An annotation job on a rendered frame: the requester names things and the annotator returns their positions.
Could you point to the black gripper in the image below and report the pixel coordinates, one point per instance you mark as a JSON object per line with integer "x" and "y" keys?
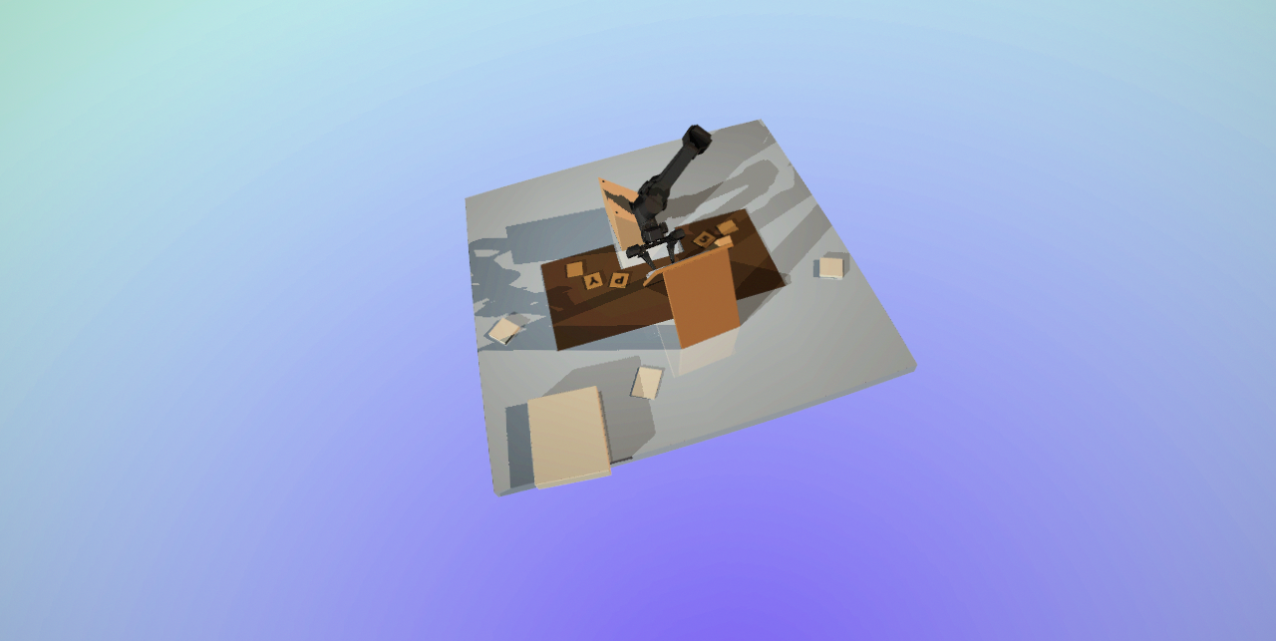
{"x": 671, "y": 240}

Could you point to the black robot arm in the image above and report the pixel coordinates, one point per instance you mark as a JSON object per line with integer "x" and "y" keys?
{"x": 654, "y": 196}

